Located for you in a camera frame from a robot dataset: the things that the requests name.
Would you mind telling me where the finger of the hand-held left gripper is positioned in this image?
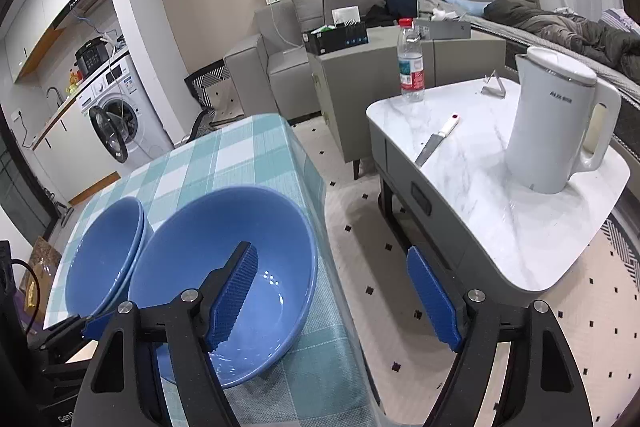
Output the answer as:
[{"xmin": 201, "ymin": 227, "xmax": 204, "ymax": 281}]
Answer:
[{"xmin": 27, "ymin": 313, "xmax": 121, "ymax": 349}]

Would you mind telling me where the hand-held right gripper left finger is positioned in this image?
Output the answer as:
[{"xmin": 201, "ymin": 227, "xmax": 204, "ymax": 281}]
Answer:
[{"xmin": 72, "ymin": 241, "xmax": 259, "ymax": 427}]

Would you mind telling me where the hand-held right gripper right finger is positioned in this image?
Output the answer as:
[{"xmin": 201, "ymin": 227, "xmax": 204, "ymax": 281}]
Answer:
[{"xmin": 406, "ymin": 246, "xmax": 596, "ymax": 427}]

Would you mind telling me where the light blue bowl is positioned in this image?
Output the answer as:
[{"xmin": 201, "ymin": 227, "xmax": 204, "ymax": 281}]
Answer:
[{"xmin": 127, "ymin": 186, "xmax": 319, "ymax": 389}]

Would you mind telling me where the brown patterned cardboard box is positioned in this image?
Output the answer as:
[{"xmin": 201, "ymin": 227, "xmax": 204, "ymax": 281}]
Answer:
[{"xmin": 32, "ymin": 237, "xmax": 63, "ymax": 293}]

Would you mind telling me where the marble coffee table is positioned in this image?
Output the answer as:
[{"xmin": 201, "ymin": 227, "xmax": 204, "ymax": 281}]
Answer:
[{"xmin": 366, "ymin": 77, "xmax": 631, "ymax": 293}]

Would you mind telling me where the teal checked tablecloth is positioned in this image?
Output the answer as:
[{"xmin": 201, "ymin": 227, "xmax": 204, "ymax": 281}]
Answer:
[{"xmin": 44, "ymin": 113, "xmax": 386, "ymax": 427}]

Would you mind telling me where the white kitchen counter cabinet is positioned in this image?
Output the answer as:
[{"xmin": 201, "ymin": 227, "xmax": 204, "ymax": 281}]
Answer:
[{"xmin": 5, "ymin": 92, "xmax": 121, "ymax": 202}]

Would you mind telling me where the black white striped rug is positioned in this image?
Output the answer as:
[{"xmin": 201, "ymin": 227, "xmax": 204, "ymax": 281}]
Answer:
[{"xmin": 600, "ymin": 212, "xmax": 640, "ymax": 308}]

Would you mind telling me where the white washing machine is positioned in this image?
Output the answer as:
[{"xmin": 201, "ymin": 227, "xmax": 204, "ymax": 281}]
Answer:
[{"xmin": 77, "ymin": 52, "xmax": 173, "ymax": 165}]

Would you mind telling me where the black patterned chair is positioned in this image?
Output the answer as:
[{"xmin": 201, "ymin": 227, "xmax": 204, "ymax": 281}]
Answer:
[{"xmin": 185, "ymin": 62, "xmax": 236, "ymax": 132}]

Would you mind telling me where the white electric kettle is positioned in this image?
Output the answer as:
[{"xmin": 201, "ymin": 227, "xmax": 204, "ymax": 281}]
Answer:
[{"xmin": 505, "ymin": 47, "xmax": 622, "ymax": 195}]

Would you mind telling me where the metal triangular stand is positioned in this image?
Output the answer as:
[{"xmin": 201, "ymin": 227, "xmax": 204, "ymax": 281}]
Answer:
[{"xmin": 481, "ymin": 69, "xmax": 506, "ymax": 98}]

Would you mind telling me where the grey side cabinet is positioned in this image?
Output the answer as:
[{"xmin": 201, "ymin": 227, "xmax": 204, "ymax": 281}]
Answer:
[{"xmin": 308, "ymin": 27, "xmax": 507, "ymax": 180}]

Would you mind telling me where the clear plastic water bottle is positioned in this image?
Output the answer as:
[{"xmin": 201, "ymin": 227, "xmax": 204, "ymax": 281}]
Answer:
[{"xmin": 397, "ymin": 18, "xmax": 426, "ymax": 104}]

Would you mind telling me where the grey sofa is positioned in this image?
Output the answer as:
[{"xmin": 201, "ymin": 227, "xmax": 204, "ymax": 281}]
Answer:
[{"xmin": 223, "ymin": 0, "xmax": 541, "ymax": 122}]

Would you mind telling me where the black pressure cooker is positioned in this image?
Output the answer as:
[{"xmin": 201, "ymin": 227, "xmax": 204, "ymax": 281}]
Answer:
[{"xmin": 75, "ymin": 38, "xmax": 111, "ymax": 75}]

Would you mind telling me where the grey tissue box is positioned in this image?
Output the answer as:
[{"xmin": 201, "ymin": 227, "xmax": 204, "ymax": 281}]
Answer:
[{"xmin": 415, "ymin": 18, "xmax": 472, "ymax": 40}]

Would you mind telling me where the black box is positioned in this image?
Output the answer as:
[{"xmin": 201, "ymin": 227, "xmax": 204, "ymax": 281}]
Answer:
[{"xmin": 302, "ymin": 23, "xmax": 369, "ymax": 56}]

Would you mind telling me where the light blue pillow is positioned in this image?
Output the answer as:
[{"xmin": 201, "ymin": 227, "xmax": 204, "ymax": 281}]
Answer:
[{"xmin": 442, "ymin": 0, "xmax": 488, "ymax": 15}]

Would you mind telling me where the white tissue box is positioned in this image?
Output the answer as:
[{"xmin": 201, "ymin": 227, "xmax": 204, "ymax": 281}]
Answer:
[{"xmin": 331, "ymin": 7, "xmax": 362, "ymax": 28}]

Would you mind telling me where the dark blue garment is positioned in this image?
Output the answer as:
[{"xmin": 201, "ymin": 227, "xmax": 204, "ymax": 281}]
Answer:
[{"xmin": 367, "ymin": 0, "xmax": 421, "ymax": 28}]

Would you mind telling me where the dark green jacket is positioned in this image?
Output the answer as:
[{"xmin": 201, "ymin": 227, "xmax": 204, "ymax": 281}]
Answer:
[{"xmin": 484, "ymin": 0, "xmax": 640, "ymax": 68}]

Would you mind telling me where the black cable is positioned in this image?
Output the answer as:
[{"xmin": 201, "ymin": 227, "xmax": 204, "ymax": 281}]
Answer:
[{"xmin": 10, "ymin": 258, "xmax": 43, "ymax": 333}]

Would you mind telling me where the knife with white handle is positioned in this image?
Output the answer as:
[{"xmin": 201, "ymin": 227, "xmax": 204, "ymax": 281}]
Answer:
[{"xmin": 415, "ymin": 114, "xmax": 460, "ymax": 168}]

